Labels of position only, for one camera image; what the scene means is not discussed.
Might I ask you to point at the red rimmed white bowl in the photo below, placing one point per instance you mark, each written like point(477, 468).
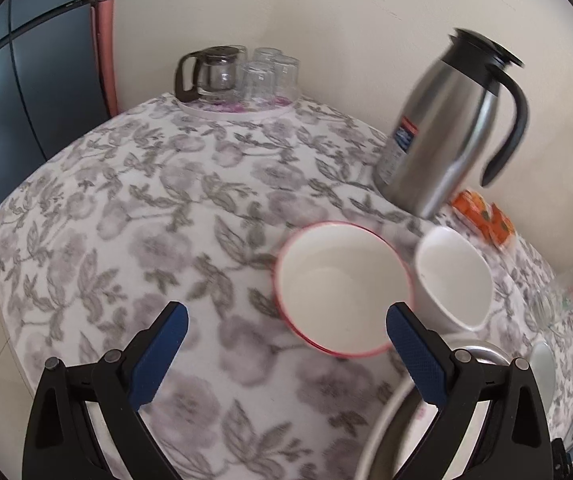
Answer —
point(334, 283)

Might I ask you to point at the light blue white bowl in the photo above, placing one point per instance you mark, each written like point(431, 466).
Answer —
point(543, 364)

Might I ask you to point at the round metal pan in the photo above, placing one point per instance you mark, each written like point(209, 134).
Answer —
point(380, 451)

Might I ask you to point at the pink floral plate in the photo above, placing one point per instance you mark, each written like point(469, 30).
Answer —
point(419, 425)

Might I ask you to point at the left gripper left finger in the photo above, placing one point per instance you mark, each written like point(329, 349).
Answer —
point(60, 441)

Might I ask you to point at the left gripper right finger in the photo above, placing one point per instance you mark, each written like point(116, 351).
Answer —
point(513, 442)

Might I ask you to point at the deep white bowl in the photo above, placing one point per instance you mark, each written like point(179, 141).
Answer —
point(453, 283)

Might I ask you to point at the floral grey tablecloth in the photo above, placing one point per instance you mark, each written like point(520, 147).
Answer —
point(157, 206)

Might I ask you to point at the clear drinking glass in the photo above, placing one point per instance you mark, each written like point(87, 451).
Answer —
point(266, 54)
point(257, 83)
point(286, 77)

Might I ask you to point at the glass teapot black handle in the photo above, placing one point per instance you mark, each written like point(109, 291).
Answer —
point(207, 73)

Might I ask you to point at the pink board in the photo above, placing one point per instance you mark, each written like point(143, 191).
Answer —
point(102, 13)

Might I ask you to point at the steel thermos jug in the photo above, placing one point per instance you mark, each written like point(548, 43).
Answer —
point(445, 124)

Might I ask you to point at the orange snack packet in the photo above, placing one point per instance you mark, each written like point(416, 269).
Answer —
point(472, 207)
point(496, 227)

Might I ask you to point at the clear glass mug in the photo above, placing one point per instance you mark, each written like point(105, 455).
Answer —
point(552, 304)

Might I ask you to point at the dark blue cabinet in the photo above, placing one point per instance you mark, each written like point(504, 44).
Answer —
point(50, 90)

